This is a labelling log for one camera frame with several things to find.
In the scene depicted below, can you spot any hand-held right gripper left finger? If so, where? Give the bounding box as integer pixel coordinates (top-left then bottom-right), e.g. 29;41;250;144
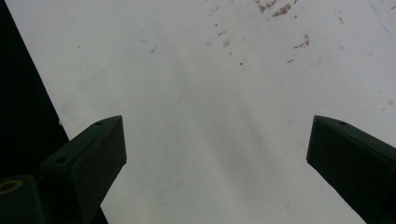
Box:
40;115;128;224

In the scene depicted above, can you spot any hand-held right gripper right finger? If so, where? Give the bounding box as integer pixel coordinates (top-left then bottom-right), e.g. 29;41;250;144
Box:
305;115;396;224

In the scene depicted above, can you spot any white paper sheet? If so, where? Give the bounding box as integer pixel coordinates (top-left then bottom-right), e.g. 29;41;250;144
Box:
4;0;396;224

